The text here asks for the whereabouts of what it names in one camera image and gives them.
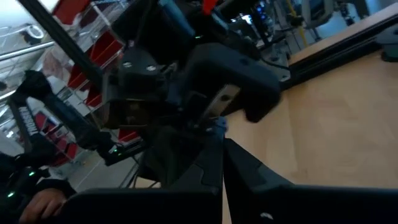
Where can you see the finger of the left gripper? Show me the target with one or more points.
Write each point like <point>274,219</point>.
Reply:
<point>168,155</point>
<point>242,71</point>

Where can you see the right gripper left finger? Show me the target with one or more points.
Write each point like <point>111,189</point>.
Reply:
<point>140,207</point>

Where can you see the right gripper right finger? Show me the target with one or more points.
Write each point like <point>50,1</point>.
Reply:
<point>295,205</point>

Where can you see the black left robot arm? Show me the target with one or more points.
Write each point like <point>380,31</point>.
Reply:
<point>71,121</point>

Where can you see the grey office chair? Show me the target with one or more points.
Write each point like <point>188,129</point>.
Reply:
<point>317,12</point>

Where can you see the person's hand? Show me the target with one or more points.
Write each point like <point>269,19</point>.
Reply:
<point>43,207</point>

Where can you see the red bin rack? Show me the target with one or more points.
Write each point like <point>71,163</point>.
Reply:
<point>102,49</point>

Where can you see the dark tape roll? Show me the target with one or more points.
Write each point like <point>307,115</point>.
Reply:
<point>390,43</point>

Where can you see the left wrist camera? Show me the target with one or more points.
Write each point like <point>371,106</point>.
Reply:
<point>136,77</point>

